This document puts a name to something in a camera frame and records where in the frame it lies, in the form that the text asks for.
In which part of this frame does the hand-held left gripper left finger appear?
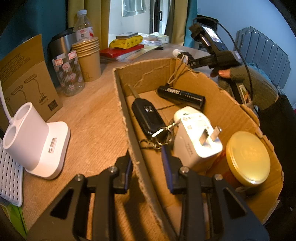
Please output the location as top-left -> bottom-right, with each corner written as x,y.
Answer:
27,149 -> 134,241

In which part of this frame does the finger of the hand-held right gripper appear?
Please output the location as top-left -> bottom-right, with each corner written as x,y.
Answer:
179,52 -> 197,67

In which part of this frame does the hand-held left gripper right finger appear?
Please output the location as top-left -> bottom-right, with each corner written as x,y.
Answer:
161,145 -> 270,241

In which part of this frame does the white power adapter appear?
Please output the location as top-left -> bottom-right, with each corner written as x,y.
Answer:
172,105 -> 223,169

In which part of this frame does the black flashlight with lanyard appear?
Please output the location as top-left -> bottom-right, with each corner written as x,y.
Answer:
157,60 -> 206,110

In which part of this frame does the black car key with keyring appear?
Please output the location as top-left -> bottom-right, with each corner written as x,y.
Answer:
128,85 -> 181,151

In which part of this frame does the brown cardboard box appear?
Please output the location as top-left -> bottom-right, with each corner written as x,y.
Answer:
112,58 -> 284,241

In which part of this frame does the gold lid round jar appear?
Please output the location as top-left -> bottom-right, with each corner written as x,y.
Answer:
225,131 -> 271,188

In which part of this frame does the person's right forearm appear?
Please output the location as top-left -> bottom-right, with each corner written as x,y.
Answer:
257,95 -> 296,209

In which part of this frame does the person's right hand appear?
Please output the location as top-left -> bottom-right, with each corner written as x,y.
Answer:
210,66 -> 279,110

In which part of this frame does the olive curtain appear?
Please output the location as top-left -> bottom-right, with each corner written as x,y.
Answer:
165,0 -> 189,44

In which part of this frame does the stack of white boxes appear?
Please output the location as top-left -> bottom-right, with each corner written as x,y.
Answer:
139,34 -> 162,47

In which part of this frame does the blue curtain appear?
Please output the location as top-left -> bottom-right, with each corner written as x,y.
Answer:
184,0 -> 198,47

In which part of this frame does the pile of papers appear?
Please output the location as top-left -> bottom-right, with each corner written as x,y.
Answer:
100,47 -> 160,63

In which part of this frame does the yellow wipes packet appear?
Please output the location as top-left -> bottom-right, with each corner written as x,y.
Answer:
109,36 -> 144,49

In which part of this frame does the small flat grey box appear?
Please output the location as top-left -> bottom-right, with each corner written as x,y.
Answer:
116,32 -> 139,39

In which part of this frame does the hanging grey garment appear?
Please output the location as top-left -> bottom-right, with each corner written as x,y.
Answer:
122,0 -> 147,18

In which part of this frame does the red book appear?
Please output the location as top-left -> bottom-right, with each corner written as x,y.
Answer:
99,44 -> 144,59

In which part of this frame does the white desk lamp base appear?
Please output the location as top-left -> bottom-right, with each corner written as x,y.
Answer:
0,81 -> 71,180

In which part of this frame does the stack of brown paper cups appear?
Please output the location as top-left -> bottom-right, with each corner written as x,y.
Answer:
71,37 -> 102,82

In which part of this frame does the patterned glass jar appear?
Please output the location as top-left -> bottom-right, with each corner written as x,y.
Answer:
51,51 -> 85,96

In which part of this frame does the yellow green curtain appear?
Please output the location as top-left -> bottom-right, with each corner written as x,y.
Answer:
67,0 -> 111,47

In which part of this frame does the clear plastic water bottle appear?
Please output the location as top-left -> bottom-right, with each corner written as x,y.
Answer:
74,10 -> 95,42

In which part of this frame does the white perforated tray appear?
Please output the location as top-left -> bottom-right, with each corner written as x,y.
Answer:
0,139 -> 24,207

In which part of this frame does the green carton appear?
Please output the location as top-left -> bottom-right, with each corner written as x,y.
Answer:
0,203 -> 28,239

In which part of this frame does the steel thermos flask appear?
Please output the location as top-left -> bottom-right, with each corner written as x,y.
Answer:
47,27 -> 77,88

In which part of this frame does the brown printed lamp packaging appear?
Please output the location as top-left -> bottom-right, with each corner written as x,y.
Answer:
0,34 -> 63,132

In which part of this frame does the black window frame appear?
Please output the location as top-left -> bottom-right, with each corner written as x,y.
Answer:
150,0 -> 167,34

